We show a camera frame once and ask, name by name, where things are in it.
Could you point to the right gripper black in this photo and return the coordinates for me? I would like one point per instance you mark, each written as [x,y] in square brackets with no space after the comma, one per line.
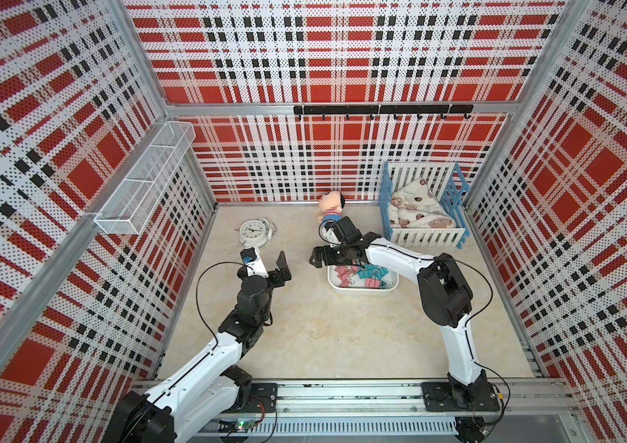
[327,258]

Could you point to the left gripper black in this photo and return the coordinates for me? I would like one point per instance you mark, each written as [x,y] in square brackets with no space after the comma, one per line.
[278,280]

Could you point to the white plastic storage box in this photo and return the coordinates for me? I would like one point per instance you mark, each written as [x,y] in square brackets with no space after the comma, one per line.
[362,279]

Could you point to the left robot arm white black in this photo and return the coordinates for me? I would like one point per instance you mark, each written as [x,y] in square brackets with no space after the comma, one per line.
[211,383]

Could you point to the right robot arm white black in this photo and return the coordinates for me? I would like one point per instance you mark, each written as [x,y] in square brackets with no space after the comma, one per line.
[445,295]

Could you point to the white alarm clock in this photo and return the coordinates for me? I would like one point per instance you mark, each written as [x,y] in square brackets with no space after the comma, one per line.
[256,232]

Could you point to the pink baby doll toy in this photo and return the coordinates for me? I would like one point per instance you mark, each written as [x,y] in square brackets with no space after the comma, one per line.
[330,207]

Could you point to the printed crib blanket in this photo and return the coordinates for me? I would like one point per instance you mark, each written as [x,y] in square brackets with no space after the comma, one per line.
[414,207]

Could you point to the blue white toy crib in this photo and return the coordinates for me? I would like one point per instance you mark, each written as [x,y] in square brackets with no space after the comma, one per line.
[447,184]

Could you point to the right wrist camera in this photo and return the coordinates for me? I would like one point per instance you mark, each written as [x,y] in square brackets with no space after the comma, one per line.
[340,232]

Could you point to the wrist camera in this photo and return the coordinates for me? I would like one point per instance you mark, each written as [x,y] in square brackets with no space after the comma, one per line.
[340,232]
[252,263]

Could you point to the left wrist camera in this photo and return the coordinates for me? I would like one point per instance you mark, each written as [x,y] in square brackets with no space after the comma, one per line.
[252,263]

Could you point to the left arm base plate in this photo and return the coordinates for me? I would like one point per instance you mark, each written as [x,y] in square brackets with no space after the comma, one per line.
[255,399]

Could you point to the black hook rail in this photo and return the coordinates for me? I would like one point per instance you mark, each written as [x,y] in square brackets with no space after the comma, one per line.
[384,109]

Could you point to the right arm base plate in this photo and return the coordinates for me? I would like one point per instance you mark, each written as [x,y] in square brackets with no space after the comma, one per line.
[460,397]

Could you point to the aluminium front rail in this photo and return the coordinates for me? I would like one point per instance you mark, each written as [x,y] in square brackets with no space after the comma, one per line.
[520,396]

